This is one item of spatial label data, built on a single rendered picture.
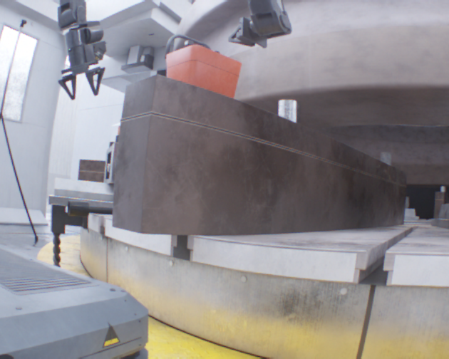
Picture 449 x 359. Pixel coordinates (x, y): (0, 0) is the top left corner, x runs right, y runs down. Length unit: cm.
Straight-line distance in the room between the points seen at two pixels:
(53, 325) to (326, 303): 63
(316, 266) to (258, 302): 19
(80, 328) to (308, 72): 136
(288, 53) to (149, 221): 102
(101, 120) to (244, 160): 522
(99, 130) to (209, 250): 533
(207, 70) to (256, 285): 58
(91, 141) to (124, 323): 590
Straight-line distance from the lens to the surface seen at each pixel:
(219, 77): 111
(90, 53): 106
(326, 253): 83
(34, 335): 38
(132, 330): 48
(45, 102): 442
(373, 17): 174
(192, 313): 111
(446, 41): 151
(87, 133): 642
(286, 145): 130
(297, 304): 90
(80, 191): 215
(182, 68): 108
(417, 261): 79
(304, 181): 139
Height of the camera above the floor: 39
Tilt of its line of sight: 4 degrees up
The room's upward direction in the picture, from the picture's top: 4 degrees clockwise
